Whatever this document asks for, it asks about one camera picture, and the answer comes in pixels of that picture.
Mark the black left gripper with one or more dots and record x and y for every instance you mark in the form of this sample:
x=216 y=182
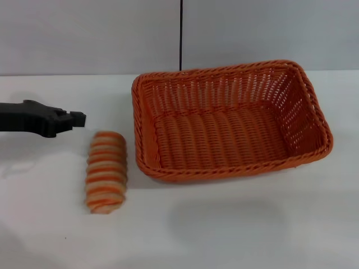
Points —
x=28 y=117

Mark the orange striped bread roll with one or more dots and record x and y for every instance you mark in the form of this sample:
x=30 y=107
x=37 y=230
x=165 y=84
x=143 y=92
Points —
x=106 y=171

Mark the orange woven plastic basket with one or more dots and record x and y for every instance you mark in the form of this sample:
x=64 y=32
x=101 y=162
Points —
x=218 y=140

